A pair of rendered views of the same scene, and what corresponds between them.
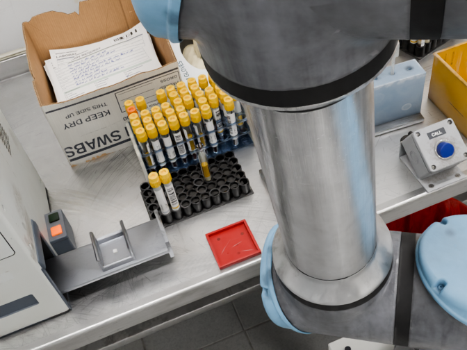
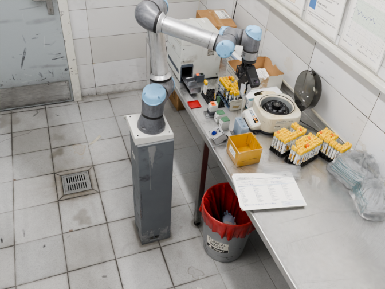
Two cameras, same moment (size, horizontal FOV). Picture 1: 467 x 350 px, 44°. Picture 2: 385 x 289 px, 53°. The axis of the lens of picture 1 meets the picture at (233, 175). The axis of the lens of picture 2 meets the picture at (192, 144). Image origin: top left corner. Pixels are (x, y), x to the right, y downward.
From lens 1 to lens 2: 1.94 m
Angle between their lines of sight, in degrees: 54
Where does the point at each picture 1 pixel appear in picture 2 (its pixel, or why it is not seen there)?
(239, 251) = (192, 105)
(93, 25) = (273, 73)
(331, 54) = not seen: hidden behind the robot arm
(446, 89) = (242, 140)
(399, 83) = (238, 124)
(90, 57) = (262, 75)
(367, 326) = not seen: hidden behind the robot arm
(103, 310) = (179, 86)
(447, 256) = (154, 86)
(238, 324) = not seen: hidden behind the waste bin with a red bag
